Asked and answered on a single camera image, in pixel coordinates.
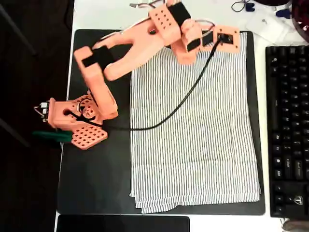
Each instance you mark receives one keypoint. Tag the striped grey cloth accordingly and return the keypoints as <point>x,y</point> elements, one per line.
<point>205,145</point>

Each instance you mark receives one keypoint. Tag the green table clamp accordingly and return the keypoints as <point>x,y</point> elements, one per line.
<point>48,137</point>

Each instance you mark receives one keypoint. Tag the dark grey desk mat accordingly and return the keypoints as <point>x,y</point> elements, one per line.
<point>96,181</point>

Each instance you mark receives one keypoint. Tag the black keyboard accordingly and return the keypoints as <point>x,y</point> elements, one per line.
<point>289,120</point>

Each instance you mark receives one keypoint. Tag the grey metal chair leg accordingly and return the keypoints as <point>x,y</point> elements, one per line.
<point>17,29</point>
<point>14,133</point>

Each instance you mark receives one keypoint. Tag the small grey scrap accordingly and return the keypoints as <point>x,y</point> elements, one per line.
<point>134,4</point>

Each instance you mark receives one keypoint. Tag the white paper sheet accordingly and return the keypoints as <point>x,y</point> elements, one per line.
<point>272,31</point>

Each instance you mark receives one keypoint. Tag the orange camera mount plate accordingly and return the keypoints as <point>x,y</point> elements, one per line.
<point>231,46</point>

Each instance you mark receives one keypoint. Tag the wide blue plastic part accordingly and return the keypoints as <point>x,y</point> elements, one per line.
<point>283,13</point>

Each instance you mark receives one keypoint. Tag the brown rounded object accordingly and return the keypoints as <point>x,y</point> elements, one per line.
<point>295,226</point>

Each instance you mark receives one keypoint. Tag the small blue plastic part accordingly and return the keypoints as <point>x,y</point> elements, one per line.
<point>249,7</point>

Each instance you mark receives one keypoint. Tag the orange SO-100 robot arm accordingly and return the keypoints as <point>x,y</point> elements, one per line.
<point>140,38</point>

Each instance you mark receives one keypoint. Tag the dark red patterned object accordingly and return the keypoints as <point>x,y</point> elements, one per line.
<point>300,14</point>

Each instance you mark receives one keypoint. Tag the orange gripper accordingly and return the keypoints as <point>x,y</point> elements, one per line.
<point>185,57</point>

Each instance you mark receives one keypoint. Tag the black flat tablet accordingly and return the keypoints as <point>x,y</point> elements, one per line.
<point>120,224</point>

